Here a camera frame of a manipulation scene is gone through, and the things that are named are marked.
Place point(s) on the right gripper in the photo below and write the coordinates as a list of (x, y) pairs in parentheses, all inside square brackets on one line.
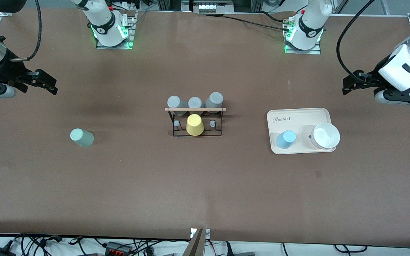
[(6, 69)]

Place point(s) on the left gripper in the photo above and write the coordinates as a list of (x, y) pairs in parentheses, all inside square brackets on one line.
[(373, 75)]

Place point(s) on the pale green cup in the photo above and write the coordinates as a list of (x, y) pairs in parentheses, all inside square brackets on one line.
[(82, 137)]

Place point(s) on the light blue cup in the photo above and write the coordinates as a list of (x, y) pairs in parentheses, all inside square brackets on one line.
[(285, 139)]

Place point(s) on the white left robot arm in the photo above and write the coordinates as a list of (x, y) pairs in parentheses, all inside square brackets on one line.
[(311, 25)]

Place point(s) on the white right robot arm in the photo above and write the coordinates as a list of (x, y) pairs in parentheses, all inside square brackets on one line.
[(102, 21)]

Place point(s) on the white bowl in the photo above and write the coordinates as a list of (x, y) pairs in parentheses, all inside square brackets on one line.
[(326, 135)]

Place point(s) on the beige plastic tray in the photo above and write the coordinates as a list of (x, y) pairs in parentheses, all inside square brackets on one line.
[(297, 119)]

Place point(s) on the grey cup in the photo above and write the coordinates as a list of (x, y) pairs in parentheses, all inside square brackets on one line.
[(195, 102), (214, 101), (176, 104)]

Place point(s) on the yellow cup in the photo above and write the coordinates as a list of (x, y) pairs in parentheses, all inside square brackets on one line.
[(194, 125)]

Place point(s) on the black power adapter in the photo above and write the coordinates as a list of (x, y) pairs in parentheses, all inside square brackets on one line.
[(2, 251)]

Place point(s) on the black orange power strip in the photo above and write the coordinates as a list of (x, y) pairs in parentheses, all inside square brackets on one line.
[(119, 248)]

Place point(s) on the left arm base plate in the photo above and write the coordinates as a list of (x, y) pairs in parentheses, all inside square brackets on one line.
[(315, 51)]

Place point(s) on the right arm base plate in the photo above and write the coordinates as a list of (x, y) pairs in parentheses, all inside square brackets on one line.
[(129, 35)]

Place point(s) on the white mount bracket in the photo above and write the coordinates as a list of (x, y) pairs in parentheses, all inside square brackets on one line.
[(208, 233)]

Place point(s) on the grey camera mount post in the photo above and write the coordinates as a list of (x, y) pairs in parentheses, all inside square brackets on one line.
[(195, 245)]

